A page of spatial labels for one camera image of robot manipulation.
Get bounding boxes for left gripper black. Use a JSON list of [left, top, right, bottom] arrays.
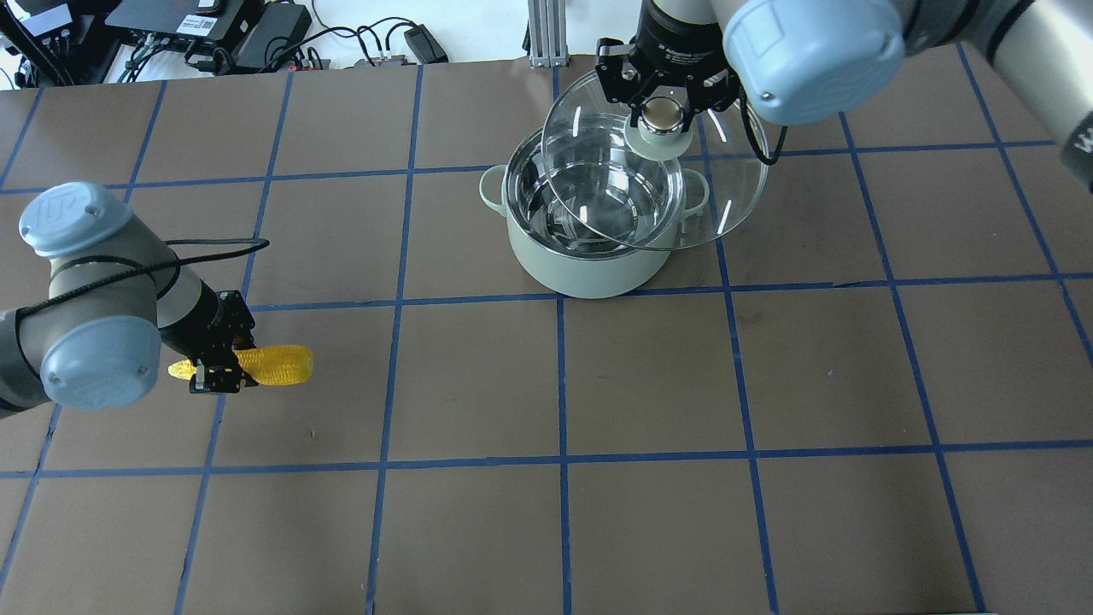
[[161, 289, 259, 395]]

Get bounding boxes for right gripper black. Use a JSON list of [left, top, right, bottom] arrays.
[[596, 1, 740, 116]]

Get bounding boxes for yellow corn cob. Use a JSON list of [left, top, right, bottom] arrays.
[[167, 345, 315, 386]]

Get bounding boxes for glass pot lid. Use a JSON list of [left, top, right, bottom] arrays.
[[541, 71, 769, 249]]

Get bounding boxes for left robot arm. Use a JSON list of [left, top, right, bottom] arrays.
[[1, 182, 256, 417]]

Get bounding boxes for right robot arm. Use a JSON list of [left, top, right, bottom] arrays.
[[596, 1, 1092, 187]]

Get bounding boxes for pale green cooking pot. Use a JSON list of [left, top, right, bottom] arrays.
[[477, 127, 710, 299]]

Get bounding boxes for black power adapter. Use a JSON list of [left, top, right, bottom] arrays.
[[403, 24, 449, 66]]

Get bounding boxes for black electronics box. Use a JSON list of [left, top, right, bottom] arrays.
[[105, 1, 266, 50]]

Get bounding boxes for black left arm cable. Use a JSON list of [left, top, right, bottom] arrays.
[[13, 238, 271, 343]]

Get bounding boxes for aluminium frame post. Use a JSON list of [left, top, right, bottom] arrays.
[[526, 0, 571, 67]]

